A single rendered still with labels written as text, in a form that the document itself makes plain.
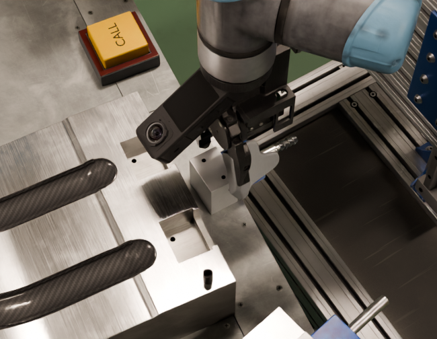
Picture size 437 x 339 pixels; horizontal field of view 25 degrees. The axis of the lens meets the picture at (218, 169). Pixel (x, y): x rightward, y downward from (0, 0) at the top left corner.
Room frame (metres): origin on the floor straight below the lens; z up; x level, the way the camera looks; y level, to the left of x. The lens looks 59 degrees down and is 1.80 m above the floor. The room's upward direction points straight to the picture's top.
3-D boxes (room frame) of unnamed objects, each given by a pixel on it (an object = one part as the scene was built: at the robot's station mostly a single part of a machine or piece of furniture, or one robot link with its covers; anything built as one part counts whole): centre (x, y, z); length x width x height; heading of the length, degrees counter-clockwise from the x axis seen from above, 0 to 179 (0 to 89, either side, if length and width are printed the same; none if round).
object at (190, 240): (0.46, 0.03, 0.87); 0.05 x 0.05 x 0.04; 25
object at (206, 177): (0.58, -0.04, 0.83); 0.13 x 0.05 x 0.05; 121
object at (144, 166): (0.56, 0.08, 0.87); 0.05 x 0.05 x 0.04; 25
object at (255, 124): (0.58, -0.02, 0.99); 0.09 x 0.08 x 0.12; 121
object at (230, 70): (0.58, -0.02, 1.07); 0.08 x 0.08 x 0.05
